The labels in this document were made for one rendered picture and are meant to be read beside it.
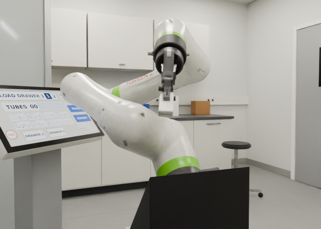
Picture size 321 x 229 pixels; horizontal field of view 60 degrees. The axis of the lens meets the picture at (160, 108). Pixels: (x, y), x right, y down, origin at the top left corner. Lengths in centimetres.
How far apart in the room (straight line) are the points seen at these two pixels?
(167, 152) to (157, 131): 7
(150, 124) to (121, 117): 8
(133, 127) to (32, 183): 69
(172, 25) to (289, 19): 385
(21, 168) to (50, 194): 18
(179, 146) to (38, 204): 75
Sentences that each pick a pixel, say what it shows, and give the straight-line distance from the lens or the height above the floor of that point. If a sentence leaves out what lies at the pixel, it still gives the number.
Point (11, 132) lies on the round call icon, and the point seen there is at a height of 102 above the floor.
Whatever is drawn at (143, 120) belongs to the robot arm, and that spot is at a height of 109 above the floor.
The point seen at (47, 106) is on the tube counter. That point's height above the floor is 111.
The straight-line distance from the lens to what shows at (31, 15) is 210.
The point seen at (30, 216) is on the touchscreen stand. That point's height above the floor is 65.
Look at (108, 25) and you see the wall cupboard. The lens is 384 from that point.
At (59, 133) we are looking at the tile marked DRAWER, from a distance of 125.
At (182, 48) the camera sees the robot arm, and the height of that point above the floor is 128.
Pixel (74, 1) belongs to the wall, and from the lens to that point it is 424.
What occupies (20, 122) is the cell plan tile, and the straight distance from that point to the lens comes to 118.
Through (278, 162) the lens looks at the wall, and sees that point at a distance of 469.
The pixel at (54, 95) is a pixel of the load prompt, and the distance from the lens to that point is 141.
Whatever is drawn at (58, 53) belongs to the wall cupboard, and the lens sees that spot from 369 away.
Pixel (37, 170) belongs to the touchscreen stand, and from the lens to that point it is 130.
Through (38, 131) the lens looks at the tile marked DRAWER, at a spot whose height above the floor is 101.
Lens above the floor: 114
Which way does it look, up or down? 2 degrees down
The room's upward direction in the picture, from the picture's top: straight up
